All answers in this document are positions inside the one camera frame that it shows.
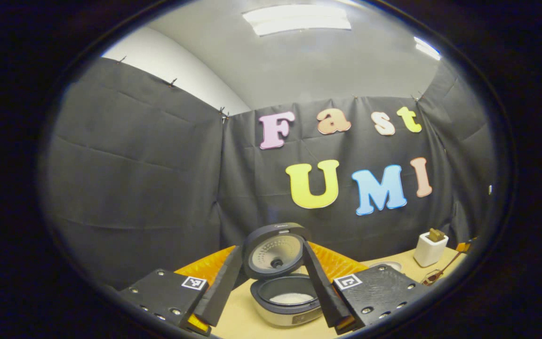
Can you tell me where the large ceiling light panel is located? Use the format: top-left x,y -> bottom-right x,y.
242,5 -> 352,37

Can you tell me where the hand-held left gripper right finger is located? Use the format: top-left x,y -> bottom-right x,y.
302,240 -> 434,335

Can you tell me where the black silver rice cooker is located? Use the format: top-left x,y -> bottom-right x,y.
242,223 -> 328,328

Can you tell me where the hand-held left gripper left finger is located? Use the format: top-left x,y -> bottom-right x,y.
120,245 -> 244,337

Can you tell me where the small ceiling light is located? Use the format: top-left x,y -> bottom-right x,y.
414,37 -> 441,61

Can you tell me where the white toaster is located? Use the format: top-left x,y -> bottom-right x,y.
414,232 -> 449,267

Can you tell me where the brown wooden spoon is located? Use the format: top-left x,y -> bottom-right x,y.
422,251 -> 464,287

